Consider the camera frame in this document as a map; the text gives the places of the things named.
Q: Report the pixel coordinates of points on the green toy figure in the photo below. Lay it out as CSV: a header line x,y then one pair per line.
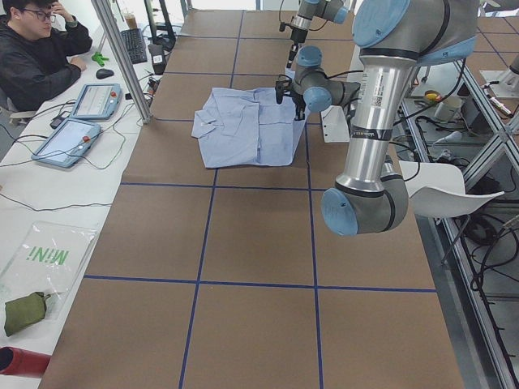
x,y
99,58

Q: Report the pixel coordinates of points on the blue teach pendant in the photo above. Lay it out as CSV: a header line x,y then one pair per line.
x,y
97,101
68,143

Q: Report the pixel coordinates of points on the iced coffee cup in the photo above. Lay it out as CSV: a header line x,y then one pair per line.
x,y
130,20

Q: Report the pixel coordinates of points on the black computer mouse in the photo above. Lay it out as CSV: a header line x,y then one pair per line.
x,y
104,73

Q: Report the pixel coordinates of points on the clear plastic bag green print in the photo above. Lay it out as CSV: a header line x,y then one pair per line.
x,y
49,260

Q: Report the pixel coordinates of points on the black keyboard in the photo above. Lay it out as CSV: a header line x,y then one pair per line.
x,y
134,43

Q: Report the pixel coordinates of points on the upper blue teach pendant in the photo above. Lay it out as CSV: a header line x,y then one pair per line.
x,y
97,101

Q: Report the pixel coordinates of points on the light blue striped shirt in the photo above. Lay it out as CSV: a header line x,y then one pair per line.
x,y
247,127

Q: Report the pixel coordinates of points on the white chair seat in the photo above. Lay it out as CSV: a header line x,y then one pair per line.
x,y
438,190

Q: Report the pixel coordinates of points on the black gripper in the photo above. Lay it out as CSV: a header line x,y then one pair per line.
x,y
300,101
293,39

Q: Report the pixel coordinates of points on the red cylinder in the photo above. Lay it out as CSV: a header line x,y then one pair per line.
x,y
23,363

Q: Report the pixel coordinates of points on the green fabric pouch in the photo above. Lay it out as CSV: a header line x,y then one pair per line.
x,y
24,312

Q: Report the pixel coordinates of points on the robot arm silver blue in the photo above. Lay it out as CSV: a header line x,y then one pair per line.
x,y
394,38
300,24

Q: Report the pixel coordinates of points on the white paper cup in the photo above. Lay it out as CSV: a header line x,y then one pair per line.
x,y
446,110

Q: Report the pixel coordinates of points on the aluminium frame post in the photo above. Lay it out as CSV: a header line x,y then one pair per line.
x,y
110,27

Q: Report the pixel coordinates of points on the lower blue teach pendant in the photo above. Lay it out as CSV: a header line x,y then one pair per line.
x,y
68,143

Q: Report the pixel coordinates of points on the person in black jacket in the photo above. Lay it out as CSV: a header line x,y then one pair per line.
x,y
41,42

